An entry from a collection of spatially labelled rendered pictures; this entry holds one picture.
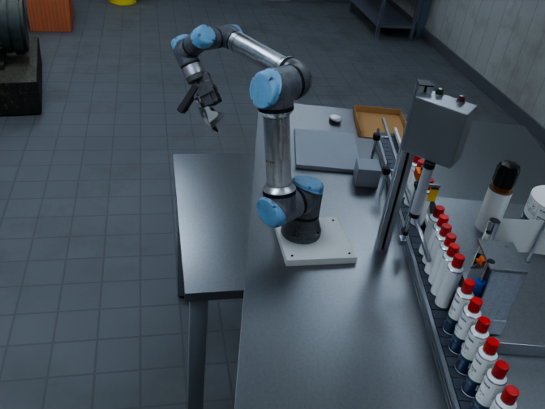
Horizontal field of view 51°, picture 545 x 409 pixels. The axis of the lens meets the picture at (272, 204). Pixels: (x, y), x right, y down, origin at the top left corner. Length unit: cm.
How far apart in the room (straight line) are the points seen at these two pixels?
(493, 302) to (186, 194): 124
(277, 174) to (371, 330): 59
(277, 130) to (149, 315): 147
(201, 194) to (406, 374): 110
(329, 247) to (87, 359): 131
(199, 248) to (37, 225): 173
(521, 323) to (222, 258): 101
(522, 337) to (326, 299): 62
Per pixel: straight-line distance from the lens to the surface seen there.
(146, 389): 271
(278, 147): 186
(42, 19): 663
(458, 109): 180
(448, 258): 189
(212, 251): 207
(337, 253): 209
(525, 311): 209
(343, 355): 179
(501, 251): 183
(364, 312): 193
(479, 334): 168
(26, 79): 481
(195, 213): 224
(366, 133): 299
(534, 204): 241
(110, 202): 377
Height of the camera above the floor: 216
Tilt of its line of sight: 35 degrees down
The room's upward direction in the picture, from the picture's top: 7 degrees clockwise
